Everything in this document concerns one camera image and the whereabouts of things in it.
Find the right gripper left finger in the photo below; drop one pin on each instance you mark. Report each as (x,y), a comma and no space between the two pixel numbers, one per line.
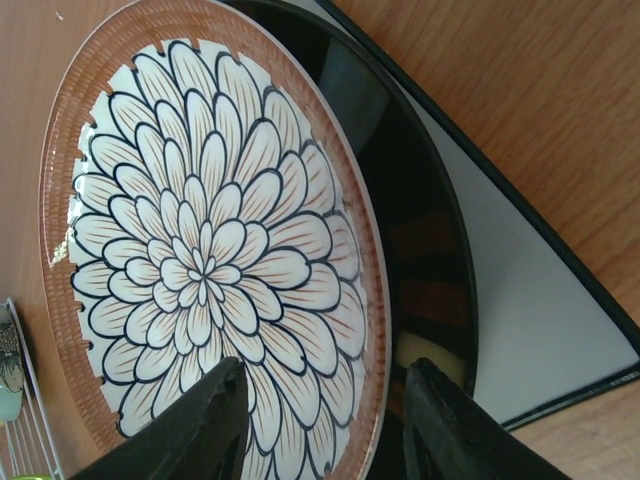
(202,435)

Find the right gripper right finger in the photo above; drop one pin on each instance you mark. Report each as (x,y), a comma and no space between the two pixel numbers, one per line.
(449,436)

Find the white wire dish rack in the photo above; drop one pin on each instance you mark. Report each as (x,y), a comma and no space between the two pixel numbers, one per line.
(27,444)

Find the light green floral bowl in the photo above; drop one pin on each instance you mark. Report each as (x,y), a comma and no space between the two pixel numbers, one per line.
(12,374)

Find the orange rimmed floral plate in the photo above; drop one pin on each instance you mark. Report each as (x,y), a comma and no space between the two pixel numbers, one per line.
(200,200)

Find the lime green plate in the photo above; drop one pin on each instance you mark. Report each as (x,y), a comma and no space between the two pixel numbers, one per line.
(31,477)

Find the white square plate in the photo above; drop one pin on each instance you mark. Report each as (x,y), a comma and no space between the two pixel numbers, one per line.
(550,335)

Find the black round plate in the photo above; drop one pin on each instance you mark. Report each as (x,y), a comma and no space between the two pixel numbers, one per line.
(429,266)

